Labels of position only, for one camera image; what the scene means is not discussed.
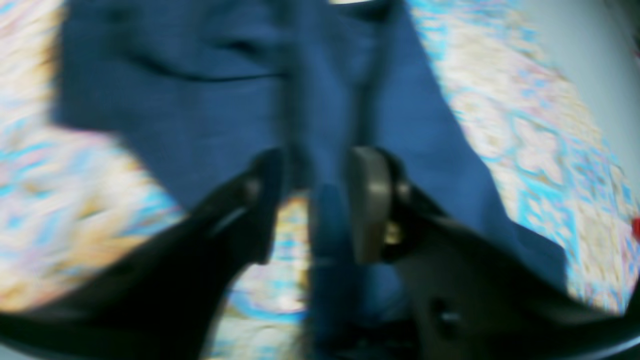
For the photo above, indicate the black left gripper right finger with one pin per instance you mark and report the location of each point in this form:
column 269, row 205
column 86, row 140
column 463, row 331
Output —
column 470, row 301

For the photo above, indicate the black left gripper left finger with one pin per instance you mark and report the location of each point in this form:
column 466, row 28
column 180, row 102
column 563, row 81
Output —
column 157, row 302

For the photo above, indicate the dark blue t-shirt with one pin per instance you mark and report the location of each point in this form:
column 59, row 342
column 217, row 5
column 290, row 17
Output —
column 197, row 88

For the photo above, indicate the colourful patterned tablecloth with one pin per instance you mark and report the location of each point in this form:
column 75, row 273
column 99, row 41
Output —
column 75, row 201

